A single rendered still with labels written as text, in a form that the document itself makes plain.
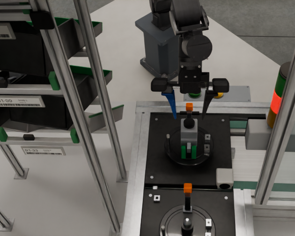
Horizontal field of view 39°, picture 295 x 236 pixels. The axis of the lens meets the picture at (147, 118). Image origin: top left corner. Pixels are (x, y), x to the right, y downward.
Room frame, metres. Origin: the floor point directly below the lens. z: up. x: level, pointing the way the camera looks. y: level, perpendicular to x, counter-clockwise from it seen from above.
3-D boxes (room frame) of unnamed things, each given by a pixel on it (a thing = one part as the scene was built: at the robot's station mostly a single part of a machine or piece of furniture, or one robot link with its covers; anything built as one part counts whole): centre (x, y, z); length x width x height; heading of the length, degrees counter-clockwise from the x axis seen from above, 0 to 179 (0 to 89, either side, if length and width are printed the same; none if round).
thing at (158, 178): (0.66, -0.11, 0.96); 0.24 x 0.24 x 0.02; 80
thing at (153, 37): (1.10, -0.10, 0.96); 0.15 x 0.15 x 0.20; 33
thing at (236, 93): (0.85, -0.23, 0.93); 0.21 x 0.07 x 0.06; 80
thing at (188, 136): (0.65, -0.11, 1.06); 0.08 x 0.04 x 0.07; 170
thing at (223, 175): (0.54, -0.19, 0.97); 0.05 x 0.05 x 0.04; 80
